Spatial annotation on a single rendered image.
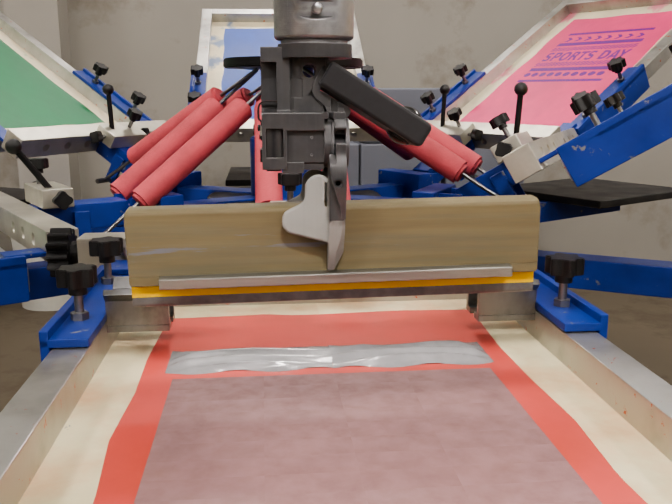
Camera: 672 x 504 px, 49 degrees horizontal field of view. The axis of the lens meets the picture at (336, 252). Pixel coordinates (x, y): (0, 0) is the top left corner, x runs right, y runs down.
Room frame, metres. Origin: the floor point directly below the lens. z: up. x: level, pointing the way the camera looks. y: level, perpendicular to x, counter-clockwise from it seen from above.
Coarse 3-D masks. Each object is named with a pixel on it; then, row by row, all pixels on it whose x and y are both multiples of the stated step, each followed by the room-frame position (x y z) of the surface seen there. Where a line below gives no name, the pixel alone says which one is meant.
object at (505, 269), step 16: (272, 272) 0.71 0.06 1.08; (288, 272) 0.71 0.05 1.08; (304, 272) 0.71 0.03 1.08; (320, 272) 0.71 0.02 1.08; (336, 272) 0.71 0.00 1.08; (352, 272) 0.71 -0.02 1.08; (368, 272) 0.71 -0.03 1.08; (384, 272) 0.71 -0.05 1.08; (400, 272) 0.71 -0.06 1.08; (416, 272) 0.71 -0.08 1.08; (432, 272) 0.71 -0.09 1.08; (448, 272) 0.71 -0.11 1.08; (464, 272) 0.71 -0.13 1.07; (480, 272) 0.72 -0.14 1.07; (496, 272) 0.72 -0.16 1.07; (512, 272) 0.72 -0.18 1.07; (160, 288) 0.69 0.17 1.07; (176, 288) 0.69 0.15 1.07; (192, 288) 0.69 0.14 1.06
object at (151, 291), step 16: (528, 272) 0.74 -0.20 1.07; (144, 288) 0.71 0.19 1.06; (208, 288) 0.72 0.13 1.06; (224, 288) 0.72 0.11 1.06; (240, 288) 0.72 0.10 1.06; (256, 288) 0.72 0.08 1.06; (272, 288) 0.72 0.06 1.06; (288, 288) 0.72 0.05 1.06; (304, 288) 0.72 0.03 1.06; (320, 288) 0.73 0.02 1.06; (336, 288) 0.73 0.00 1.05; (352, 288) 0.73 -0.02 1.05; (368, 288) 0.73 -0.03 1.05
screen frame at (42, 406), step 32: (544, 320) 0.84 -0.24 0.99; (64, 352) 0.72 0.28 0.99; (96, 352) 0.76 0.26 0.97; (576, 352) 0.75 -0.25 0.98; (608, 352) 0.72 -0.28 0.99; (32, 384) 0.63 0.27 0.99; (64, 384) 0.63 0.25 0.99; (608, 384) 0.67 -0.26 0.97; (640, 384) 0.63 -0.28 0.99; (0, 416) 0.57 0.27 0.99; (32, 416) 0.57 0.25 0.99; (64, 416) 0.63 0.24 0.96; (640, 416) 0.61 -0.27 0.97; (0, 448) 0.51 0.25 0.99; (32, 448) 0.53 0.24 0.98; (0, 480) 0.47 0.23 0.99
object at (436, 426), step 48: (336, 336) 0.87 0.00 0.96; (384, 336) 0.87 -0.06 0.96; (432, 336) 0.87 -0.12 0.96; (480, 336) 0.87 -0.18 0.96; (384, 384) 0.72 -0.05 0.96; (432, 384) 0.72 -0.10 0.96; (480, 384) 0.72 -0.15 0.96; (528, 384) 0.72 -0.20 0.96; (384, 432) 0.61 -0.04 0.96; (432, 432) 0.61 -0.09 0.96; (480, 432) 0.61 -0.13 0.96; (528, 432) 0.61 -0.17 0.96; (576, 432) 0.61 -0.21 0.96; (384, 480) 0.53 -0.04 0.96; (432, 480) 0.53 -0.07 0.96; (480, 480) 0.53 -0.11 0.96; (528, 480) 0.53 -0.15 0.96; (576, 480) 0.53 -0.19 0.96
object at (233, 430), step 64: (192, 320) 0.94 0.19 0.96; (256, 320) 0.94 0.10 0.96; (320, 320) 0.94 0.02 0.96; (192, 384) 0.72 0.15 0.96; (256, 384) 0.72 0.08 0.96; (320, 384) 0.72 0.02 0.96; (128, 448) 0.58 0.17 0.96; (192, 448) 0.58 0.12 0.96; (256, 448) 0.58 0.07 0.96; (320, 448) 0.58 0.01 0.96
